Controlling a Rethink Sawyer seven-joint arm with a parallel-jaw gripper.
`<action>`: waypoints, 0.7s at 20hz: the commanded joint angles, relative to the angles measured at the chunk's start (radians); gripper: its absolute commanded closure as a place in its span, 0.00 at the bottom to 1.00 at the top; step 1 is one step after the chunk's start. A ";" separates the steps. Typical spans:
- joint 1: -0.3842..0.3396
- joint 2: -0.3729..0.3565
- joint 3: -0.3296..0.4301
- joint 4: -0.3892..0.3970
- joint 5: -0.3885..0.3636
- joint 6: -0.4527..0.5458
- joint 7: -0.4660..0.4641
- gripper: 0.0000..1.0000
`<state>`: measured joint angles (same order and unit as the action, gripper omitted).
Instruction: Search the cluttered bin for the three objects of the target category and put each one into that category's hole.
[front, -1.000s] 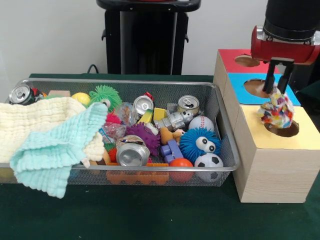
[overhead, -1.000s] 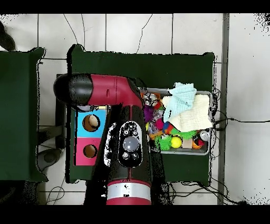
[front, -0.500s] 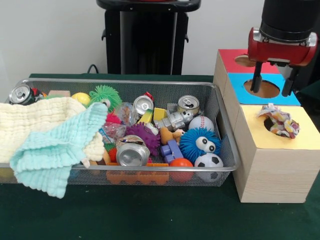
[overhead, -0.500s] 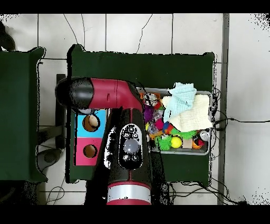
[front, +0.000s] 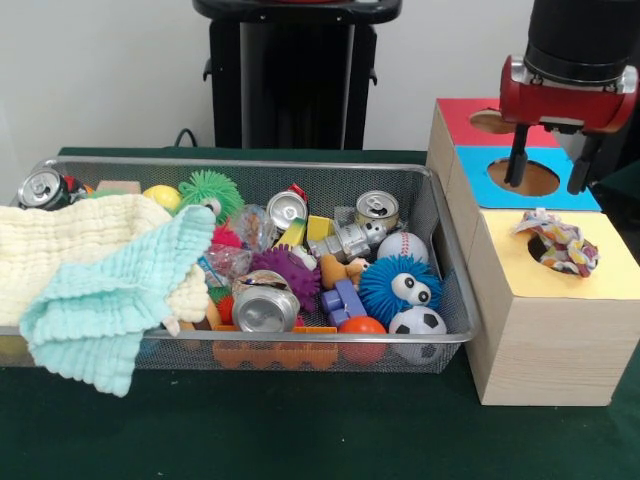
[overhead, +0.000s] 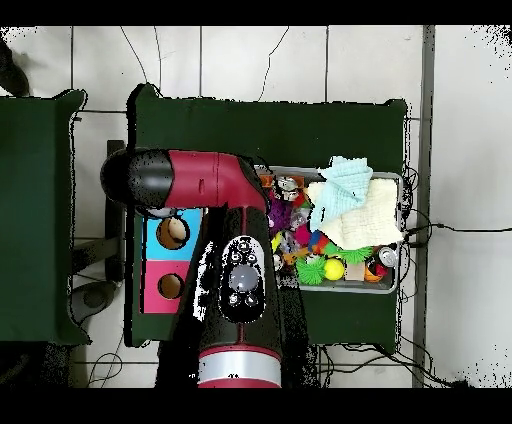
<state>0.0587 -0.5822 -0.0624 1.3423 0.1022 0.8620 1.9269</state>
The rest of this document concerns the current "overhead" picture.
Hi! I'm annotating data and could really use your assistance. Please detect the mint waffle cloth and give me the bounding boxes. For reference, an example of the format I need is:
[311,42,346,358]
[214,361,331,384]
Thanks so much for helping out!
[309,155,375,233]

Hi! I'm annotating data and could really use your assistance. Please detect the wooden box with three holes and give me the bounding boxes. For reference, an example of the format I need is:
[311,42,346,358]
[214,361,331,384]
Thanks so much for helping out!
[139,207,205,315]

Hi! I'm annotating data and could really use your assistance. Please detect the clear mesh bin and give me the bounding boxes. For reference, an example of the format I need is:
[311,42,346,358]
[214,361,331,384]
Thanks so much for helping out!
[254,164,404,295]

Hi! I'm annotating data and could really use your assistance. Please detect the purple spiky ball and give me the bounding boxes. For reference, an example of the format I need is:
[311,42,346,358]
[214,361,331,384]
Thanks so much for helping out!
[268,195,294,237]

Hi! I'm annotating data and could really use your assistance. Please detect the crushed silver can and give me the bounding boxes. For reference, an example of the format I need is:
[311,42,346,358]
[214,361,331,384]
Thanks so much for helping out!
[275,175,301,203]

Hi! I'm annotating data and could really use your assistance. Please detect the green spiky ball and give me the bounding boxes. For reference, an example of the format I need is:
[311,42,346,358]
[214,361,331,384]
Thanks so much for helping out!
[294,255,327,286]

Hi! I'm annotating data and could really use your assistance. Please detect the yellow ball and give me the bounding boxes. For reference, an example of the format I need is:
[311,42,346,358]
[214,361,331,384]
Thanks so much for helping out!
[322,258,346,282]

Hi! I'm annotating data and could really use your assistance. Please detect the dark green table cloth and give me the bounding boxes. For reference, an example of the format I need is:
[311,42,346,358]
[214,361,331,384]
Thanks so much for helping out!
[124,82,410,354]

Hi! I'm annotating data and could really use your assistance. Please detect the cream waffle cloth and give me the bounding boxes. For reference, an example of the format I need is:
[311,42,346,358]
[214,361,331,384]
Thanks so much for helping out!
[305,178,405,251]

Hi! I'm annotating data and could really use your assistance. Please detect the beige wooden block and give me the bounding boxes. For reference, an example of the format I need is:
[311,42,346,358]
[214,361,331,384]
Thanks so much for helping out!
[345,261,366,282]

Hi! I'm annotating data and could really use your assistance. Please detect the green covered side table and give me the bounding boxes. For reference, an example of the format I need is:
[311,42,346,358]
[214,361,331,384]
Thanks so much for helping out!
[0,89,91,347]

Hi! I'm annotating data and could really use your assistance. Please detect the person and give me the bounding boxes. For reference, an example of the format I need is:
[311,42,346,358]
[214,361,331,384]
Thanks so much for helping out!
[0,37,32,97]

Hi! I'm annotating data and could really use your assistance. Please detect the black cable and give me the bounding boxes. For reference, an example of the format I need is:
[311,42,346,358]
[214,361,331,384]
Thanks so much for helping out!
[403,222,512,234]

